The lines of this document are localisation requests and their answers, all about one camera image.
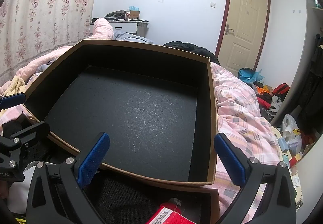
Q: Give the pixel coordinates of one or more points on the hanging black clothes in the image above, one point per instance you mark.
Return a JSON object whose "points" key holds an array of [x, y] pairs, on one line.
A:
{"points": [[315, 67]]}

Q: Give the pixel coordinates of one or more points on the small cardboard box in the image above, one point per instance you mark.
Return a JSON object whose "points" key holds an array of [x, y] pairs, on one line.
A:
{"points": [[134, 14]]}

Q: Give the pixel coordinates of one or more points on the cream waffle towel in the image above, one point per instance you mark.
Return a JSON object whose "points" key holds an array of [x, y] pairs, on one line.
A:
{"points": [[15, 86]]}

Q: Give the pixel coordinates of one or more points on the beige door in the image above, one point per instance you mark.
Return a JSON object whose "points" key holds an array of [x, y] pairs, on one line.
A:
{"points": [[242, 24]]}

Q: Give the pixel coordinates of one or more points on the red bag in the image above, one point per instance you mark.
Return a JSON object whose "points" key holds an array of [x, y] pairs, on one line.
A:
{"points": [[281, 88]]}

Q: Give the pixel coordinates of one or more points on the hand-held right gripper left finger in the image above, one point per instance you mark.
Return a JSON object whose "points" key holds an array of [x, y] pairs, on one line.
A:
{"points": [[93, 160]]}

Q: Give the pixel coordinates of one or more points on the white bedside cabinet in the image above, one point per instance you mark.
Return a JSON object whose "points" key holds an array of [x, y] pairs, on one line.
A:
{"points": [[126, 28]]}

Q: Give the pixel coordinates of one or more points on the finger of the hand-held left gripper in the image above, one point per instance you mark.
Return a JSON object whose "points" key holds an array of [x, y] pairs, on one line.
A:
{"points": [[15, 99], [32, 131]]}

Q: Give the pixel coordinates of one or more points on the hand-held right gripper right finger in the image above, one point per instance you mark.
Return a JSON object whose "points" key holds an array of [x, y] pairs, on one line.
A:
{"points": [[229, 160]]}

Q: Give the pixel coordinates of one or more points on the floral curtain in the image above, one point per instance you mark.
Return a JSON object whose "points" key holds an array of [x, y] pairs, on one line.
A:
{"points": [[50, 6]]}

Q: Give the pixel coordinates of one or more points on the green white bottle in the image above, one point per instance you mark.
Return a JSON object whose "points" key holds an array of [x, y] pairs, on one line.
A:
{"points": [[316, 1]]}

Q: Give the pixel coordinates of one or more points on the small blue box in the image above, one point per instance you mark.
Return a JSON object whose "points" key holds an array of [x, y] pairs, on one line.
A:
{"points": [[282, 143]]}

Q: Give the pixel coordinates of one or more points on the grey garment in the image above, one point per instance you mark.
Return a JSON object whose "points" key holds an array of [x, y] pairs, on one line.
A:
{"points": [[276, 104]]}

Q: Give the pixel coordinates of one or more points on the blue packet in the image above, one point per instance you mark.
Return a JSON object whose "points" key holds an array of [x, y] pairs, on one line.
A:
{"points": [[133, 8]]}

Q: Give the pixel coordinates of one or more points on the black clothes pile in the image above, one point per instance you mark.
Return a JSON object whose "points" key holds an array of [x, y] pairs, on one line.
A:
{"points": [[189, 47]]}

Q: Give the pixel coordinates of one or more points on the red packet with round tab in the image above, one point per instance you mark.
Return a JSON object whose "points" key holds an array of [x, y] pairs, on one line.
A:
{"points": [[166, 215]]}

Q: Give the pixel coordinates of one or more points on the clear water bottle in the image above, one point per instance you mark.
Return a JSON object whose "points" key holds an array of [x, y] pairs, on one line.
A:
{"points": [[127, 13]]}

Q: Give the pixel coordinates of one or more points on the white plastic bag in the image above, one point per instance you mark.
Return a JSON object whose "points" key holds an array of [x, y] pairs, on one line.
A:
{"points": [[292, 133]]}

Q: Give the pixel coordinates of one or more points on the large black-lined cardboard box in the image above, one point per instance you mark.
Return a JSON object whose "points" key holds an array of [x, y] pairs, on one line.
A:
{"points": [[126, 112]]}

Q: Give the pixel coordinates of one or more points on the pink quilt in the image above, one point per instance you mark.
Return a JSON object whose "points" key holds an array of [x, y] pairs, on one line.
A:
{"points": [[102, 29]]}

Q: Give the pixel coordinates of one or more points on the orange cloth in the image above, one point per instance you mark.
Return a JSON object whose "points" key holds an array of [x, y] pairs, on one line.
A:
{"points": [[263, 89]]}

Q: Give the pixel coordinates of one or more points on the blue plastic bag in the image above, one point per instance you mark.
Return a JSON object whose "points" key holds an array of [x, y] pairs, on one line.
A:
{"points": [[248, 75]]}

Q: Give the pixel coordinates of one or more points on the black tray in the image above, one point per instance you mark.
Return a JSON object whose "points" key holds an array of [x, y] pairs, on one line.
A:
{"points": [[114, 14]]}

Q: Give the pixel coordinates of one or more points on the grey quilt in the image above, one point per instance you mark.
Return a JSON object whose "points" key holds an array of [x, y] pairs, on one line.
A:
{"points": [[131, 37]]}

